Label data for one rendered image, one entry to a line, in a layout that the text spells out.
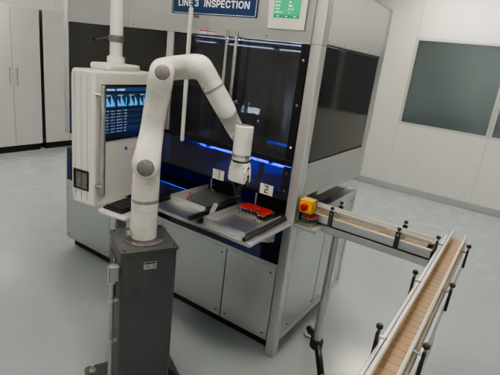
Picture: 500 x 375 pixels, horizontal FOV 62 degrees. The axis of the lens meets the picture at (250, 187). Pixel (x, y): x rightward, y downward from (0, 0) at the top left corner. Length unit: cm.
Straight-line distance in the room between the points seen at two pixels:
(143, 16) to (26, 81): 420
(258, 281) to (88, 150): 122
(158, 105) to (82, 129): 76
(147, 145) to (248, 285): 118
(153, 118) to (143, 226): 48
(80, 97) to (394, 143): 521
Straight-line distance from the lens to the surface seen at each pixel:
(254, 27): 232
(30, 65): 689
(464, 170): 665
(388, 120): 678
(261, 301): 257
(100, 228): 347
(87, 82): 238
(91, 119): 238
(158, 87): 172
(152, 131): 178
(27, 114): 694
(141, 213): 188
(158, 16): 277
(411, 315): 159
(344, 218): 234
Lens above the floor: 171
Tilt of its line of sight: 17 degrees down
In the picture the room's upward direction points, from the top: 7 degrees clockwise
